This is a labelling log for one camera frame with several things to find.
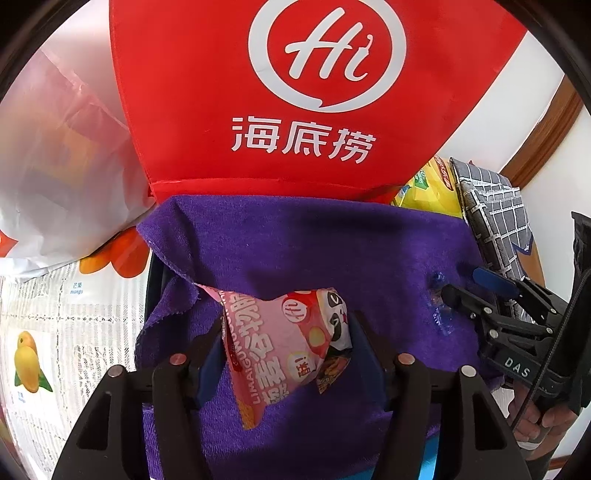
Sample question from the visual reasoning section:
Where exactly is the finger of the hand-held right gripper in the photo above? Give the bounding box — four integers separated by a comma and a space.
472, 267, 570, 329
442, 285, 555, 344

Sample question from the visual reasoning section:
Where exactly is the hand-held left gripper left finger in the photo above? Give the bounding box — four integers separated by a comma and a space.
50, 318, 228, 480

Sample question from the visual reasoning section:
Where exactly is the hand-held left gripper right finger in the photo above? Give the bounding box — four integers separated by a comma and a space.
348, 310, 548, 480

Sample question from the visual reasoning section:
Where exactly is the clear candy wrapper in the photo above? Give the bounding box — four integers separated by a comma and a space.
425, 272, 455, 337

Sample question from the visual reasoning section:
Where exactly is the pink panda snack packet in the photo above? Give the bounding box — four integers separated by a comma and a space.
196, 284, 354, 432

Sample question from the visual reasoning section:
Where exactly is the person's right hand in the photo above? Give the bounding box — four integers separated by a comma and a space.
508, 378, 579, 450

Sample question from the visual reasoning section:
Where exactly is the grey grid pattern box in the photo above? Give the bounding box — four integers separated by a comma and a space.
449, 158, 539, 324

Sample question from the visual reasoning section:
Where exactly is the yellow snack packet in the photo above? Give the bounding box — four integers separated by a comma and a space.
392, 156, 465, 217

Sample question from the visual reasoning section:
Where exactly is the purple towel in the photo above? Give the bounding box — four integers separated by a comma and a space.
135, 194, 504, 480

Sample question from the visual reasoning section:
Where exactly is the fruit print lace tablecloth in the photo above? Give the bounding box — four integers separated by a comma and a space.
0, 226, 155, 462

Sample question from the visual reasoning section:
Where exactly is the white plastic bag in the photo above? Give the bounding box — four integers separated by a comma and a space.
0, 28, 155, 278

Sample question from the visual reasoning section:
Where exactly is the red fabric bag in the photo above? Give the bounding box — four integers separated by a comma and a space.
108, 0, 532, 204

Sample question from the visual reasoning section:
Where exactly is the wooden door frame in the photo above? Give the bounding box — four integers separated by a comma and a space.
501, 74, 585, 190

